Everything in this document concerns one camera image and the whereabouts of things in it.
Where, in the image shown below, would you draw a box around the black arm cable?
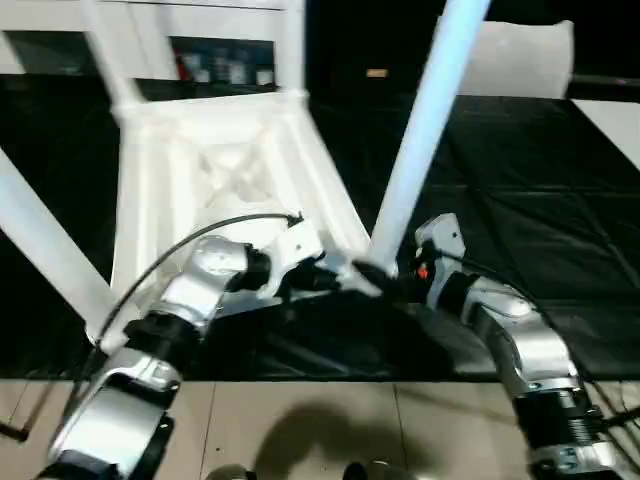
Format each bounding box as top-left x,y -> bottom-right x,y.
432,250 -> 640,441
85,211 -> 307,353

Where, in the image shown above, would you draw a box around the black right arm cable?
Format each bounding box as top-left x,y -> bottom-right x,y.
432,250 -> 640,441

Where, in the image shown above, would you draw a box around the white flat sheet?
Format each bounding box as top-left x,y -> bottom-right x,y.
572,98 -> 640,173

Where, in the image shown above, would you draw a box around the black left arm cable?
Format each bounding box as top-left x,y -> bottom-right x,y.
85,211 -> 307,353

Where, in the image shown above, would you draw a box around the white cabinet with glass doors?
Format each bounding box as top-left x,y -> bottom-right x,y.
0,0 -> 307,97

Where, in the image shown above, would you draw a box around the black metal stand leg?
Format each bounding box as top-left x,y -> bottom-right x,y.
0,423 -> 31,443

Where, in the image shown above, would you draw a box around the white plastic table leg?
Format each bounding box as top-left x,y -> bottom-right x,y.
0,148 -> 119,323
364,0 -> 494,279
274,0 -> 308,101
78,0 -> 148,113

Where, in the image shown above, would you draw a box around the white flat panel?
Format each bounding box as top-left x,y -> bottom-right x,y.
455,20 -> 577,100

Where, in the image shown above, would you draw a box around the black work mat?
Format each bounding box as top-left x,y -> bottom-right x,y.
0,75 -> 640,381

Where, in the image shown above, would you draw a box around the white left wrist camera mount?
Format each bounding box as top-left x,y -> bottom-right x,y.
260,214 -> 327,301

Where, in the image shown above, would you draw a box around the white plastic table top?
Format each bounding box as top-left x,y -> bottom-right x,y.
92,90 -> 389,351

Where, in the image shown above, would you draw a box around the black robot right foot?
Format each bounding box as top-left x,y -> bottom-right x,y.
340,462 -> 393,480

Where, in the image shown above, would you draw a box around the black robot foot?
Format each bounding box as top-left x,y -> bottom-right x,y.
204,465 -> 253,480
340,462 -> 393,480

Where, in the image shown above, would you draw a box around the black robot left foot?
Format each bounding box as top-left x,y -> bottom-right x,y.
204,465 -> 253,480

